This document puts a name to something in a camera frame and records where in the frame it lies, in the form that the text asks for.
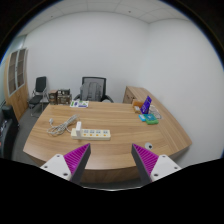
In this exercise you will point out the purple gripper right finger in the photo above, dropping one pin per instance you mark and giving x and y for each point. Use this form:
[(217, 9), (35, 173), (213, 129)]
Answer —
[(152, 167)]

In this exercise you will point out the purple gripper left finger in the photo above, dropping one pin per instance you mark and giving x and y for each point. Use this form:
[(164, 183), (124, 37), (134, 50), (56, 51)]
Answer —
[(69, 166)]

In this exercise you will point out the white charger plug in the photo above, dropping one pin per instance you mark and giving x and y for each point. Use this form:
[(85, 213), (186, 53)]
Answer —
[(78, 128)]

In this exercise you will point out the white power strip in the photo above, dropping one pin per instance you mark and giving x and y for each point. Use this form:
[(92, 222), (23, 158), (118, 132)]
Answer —
[(91, 134)]

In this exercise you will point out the green small box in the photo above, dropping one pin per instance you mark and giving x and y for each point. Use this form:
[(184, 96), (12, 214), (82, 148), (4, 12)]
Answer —
[(151, 120)]

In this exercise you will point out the blue small box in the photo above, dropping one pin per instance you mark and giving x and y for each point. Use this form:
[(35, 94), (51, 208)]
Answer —
[(142, 117)]

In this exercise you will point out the wooden office desk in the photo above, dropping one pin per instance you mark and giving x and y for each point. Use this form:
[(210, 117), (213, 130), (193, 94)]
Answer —
[(110, 160)]

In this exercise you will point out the clear plastic bag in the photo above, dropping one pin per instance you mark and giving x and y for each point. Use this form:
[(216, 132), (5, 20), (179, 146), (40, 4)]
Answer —
[(153, 110)]

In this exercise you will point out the purple standing box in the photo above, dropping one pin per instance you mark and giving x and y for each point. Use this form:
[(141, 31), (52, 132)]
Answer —
[(146, 105)]

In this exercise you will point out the white and green booklet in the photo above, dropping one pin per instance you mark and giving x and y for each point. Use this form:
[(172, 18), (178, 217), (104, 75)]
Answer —
[(79, 104)]

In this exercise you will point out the orange small package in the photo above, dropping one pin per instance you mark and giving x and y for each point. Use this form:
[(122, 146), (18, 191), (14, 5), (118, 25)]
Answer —
[(137, 106)]

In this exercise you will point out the black bag at left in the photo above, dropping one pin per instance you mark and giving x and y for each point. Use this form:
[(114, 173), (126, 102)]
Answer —
[(9, 128)]

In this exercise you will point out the black visitor chair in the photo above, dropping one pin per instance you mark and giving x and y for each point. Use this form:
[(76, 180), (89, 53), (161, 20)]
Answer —
[(39, 93)]

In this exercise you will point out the black mesh office chair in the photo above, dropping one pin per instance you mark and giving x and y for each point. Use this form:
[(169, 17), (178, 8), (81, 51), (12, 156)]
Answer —
[(93, 89)]

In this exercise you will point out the wooden glass-door cabinet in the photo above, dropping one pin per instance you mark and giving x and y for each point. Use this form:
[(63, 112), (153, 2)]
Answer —
[(15, 82)]

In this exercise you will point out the desk cable grommet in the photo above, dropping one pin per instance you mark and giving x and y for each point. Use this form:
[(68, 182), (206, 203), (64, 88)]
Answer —
[(148, 146)]

